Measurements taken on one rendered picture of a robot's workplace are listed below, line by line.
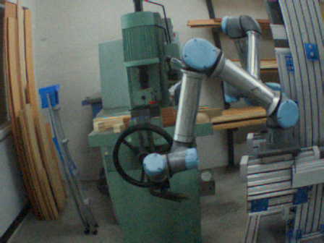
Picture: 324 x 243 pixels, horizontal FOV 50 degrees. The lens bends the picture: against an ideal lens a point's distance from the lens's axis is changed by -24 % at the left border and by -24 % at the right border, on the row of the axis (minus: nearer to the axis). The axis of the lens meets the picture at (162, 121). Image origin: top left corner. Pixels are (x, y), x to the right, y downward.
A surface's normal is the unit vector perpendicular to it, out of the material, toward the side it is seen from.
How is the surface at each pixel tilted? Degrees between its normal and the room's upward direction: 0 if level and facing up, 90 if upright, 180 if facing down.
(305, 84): 90
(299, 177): 90
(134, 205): 90
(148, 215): 90
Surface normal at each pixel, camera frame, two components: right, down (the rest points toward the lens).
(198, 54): -0.11, 0.08
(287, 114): 0.12, 0.22
